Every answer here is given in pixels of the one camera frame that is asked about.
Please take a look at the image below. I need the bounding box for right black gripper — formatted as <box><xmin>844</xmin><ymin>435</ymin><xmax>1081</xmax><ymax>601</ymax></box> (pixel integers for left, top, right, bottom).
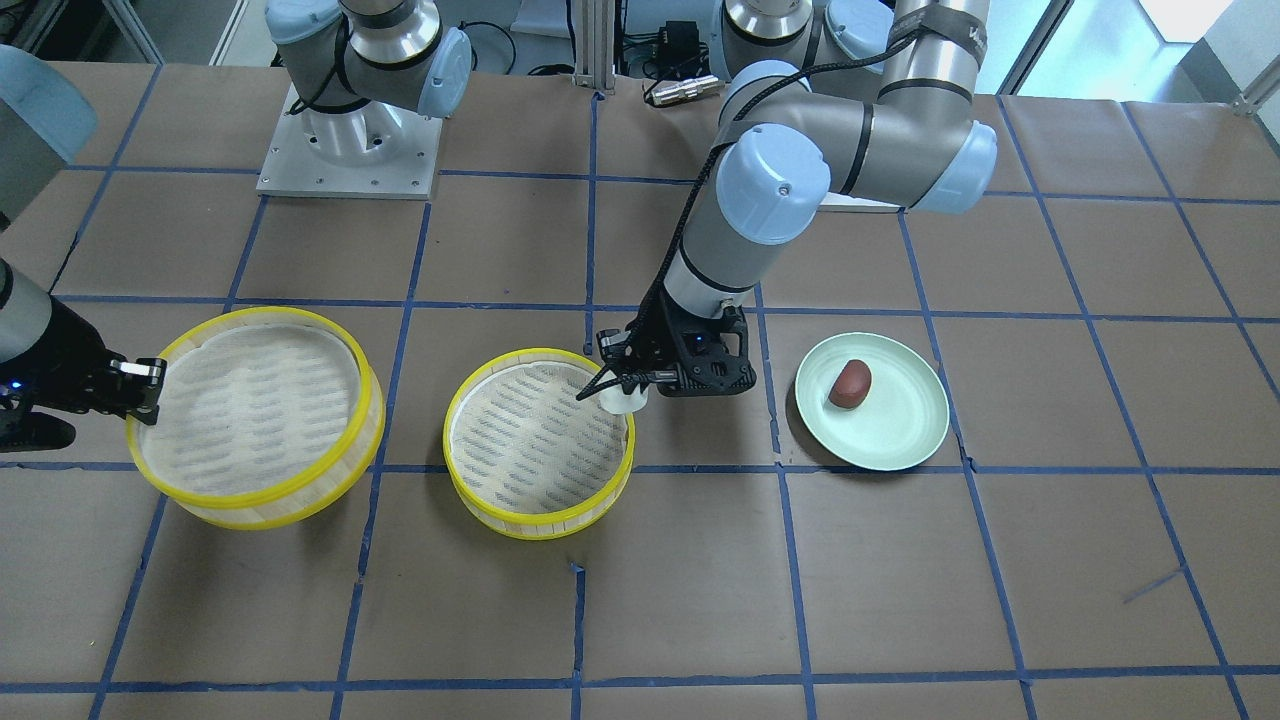
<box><xmin>1</xmin><ymin>295</ymin><xmax>166</xmax><ymax>454</ymax></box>

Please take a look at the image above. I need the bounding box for silver cylindrical connector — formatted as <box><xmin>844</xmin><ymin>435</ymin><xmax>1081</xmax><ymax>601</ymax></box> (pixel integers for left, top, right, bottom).
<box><xmin>643</xmin><ymin>76</ymin><xmax>724</xmax><ymax>108</ymax></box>

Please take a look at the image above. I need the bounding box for light green plate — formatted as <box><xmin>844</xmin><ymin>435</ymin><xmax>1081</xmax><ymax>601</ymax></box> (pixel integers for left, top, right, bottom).
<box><xmin>794</xmin><ymin>332</ymin><xmax>950</xmax><ymax>471</ymax></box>

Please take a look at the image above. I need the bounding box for dark red bun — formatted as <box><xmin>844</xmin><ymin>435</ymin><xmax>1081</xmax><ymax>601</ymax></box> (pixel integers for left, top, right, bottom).
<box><xmin>827</xmin><ymin>359</ymin><xmax>873</xmax><ymax>410</ymax></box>

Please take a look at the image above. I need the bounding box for yellow bamboo steamer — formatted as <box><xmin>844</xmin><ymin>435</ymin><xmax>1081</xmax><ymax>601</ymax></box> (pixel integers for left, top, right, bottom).
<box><xmin>125</xmin><ymin>306</ymin><xmax>387</xmax><ymax>530</ymax></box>
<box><xmin>443</xmin><ymin>348</ymin><xmax>636</xmax><ymax>541</ymax></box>

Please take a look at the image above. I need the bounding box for white steamed bun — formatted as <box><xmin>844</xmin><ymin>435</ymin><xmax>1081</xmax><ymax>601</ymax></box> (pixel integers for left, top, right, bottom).
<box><xmin>596</xmin><ymin>386</ymin><xmax>648</xmax><ymax>416</ymax></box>

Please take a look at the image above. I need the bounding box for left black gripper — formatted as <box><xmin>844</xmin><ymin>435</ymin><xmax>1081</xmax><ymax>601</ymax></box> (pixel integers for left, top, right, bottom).
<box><xmin>577</xmin><ymin>300</ymin><xmax>756</xmax><ymax>401</ymax></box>

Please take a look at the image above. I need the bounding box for aluminium frame post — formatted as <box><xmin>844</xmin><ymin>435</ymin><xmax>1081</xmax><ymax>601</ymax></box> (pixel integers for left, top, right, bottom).
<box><xmin>567</xmin><ymin>1</ymin><xmax>622</xmax><ymax>97</ymax></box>

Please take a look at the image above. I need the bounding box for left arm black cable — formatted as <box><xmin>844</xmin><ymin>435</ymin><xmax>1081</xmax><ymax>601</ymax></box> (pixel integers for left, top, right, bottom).
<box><xmin>625</xmin><ymin>35</ymin><xmax>911</xmax><ymax>351</ymax></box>

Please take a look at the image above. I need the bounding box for black device on floor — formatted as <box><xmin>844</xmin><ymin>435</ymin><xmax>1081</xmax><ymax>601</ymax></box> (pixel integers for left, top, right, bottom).
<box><xmin>622</xmin><ymin>20</ymin><xmax>709</xmax><ymax>81</ymax></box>

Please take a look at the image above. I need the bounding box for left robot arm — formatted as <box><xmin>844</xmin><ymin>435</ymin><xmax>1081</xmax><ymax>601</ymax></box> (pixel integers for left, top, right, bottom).
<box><xmin>577</xmin><ymin>1</ymin><xmax>998</xmax><ymax>414</ymax></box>

